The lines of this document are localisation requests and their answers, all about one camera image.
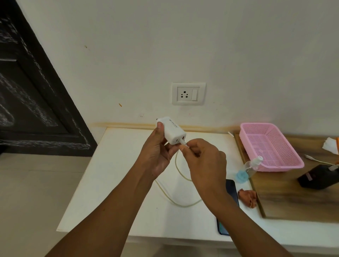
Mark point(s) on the person's right hand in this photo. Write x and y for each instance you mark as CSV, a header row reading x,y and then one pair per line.
x,y
209,172

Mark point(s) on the person's left hand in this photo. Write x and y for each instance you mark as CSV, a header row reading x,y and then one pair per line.
x,y
153,159

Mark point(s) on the black smartphone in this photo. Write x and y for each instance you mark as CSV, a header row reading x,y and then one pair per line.
x,y
233,190

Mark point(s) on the white charger adapter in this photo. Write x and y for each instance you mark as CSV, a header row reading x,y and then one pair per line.
x,y
172,129

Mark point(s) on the clear spray bottle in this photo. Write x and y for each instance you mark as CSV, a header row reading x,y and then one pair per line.
x,y
249,169

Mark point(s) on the orange cleaning cloth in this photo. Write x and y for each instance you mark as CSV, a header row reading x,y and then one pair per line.
x,y
249,198

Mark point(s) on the person's left forearm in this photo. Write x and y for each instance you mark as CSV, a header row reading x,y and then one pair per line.
x,y
100,227

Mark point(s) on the person's right forearm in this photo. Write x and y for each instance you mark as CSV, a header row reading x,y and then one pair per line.
x,y
246,233

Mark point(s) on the small white stick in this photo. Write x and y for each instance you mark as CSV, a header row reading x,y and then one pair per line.
x,y
230,133

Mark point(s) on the pink plastic basket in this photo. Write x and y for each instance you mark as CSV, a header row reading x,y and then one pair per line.
x,y
272,148

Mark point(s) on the brown wooden board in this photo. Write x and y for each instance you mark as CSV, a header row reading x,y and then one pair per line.
x,y
286,201

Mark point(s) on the black power bank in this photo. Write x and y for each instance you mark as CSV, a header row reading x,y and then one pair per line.
x,y
317,177

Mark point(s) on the white crumpled tissue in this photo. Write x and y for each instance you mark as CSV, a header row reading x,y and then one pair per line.
x,y
329,145

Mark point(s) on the orange pen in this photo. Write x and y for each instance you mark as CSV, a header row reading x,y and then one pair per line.
x,y
337,145

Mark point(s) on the black carved door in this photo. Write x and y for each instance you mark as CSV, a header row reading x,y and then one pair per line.
x,y
31,106

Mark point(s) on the white wall socket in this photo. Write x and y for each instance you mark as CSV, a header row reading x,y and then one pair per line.
x,y
174,102

